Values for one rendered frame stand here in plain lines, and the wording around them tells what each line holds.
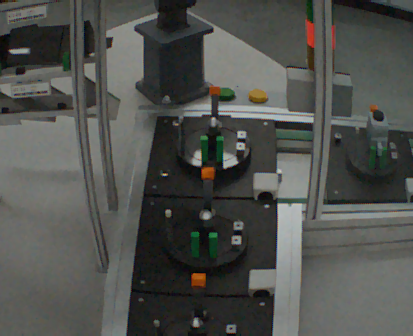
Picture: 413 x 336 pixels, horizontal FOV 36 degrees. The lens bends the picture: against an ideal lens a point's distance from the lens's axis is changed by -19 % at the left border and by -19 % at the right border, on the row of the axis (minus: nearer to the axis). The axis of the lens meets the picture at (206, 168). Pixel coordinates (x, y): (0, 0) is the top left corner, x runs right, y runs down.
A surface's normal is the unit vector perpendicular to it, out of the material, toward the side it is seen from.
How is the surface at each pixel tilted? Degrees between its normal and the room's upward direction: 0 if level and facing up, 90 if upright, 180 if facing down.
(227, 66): 0
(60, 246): 0
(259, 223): 0
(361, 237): 90
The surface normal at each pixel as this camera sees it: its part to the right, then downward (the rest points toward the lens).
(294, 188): -0.01, -0.77
